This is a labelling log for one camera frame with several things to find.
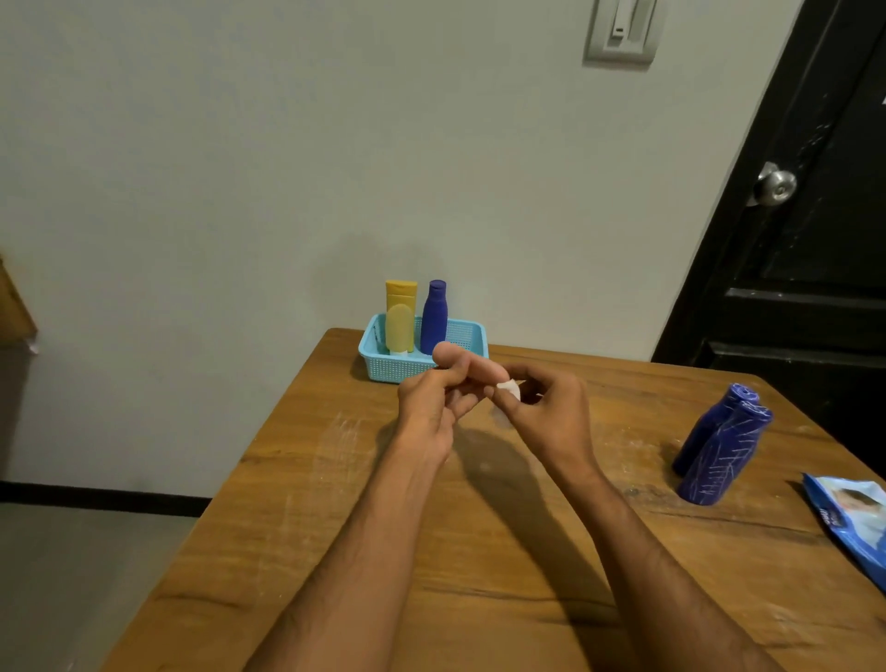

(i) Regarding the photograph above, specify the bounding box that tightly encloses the silver door knob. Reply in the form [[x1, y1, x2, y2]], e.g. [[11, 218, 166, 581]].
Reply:
[[746, 161, 798, 209]]

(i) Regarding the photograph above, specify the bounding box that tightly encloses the grey wall light switch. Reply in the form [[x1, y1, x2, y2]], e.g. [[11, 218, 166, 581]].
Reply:
[[583, 0, 667, 69]]

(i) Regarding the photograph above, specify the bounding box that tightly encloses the black panel door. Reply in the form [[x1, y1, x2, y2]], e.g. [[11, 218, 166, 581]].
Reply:
[[650, 0, 886, 483]]

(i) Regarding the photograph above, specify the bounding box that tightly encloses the brown wooden board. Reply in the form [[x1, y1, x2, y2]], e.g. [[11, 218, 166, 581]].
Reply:
[[0, 254, 40, 355]]

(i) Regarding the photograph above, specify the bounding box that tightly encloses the small blue patterned bottle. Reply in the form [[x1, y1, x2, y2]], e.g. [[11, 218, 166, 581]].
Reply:
[[419, 279, 449, 356]]

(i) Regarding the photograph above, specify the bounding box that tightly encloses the wooden table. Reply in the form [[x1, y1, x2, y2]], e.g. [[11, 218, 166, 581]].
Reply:
[[100, 328, 886, 672]]

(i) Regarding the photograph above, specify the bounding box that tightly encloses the pale yellow rounded bottle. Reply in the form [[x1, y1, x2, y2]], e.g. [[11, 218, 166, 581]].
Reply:
[[384, 304, 415, 355]]

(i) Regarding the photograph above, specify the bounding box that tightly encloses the yellow capped bottle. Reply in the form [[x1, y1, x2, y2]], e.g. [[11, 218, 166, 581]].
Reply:
[[384, 279, 419, 353]]

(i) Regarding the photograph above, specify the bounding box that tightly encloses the blue wet wipes pack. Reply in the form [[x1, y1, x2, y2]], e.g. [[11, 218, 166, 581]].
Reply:
[[802, 473, 886, 595]]

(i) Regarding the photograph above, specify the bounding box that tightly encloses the peach pink bottle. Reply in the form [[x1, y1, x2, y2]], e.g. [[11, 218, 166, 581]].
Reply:
[[431, 341, 511, 388]]

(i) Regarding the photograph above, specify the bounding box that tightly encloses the person's left forearm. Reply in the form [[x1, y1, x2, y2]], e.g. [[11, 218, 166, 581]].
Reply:
[[245, 442, 451, 672]]

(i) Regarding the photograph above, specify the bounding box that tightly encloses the person's right forearm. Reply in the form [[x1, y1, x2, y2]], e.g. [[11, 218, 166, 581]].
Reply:
[[553, 453, 787, 672]]

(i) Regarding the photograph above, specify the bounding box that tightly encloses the black baseboard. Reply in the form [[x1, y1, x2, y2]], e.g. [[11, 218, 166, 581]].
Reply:
[[0, 480, 212, 519]]

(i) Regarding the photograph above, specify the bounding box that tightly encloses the person's left hand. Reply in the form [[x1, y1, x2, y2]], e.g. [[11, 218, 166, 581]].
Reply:
[[394, 356, 497, 472]]

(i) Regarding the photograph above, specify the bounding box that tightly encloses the blue plastic basket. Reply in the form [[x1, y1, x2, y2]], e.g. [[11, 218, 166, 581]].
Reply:
[[357, 313, 491, 385]]

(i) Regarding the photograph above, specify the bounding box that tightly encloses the person's right hand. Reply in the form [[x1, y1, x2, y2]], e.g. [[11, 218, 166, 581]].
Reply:
[[484, 361, 600, 479]]

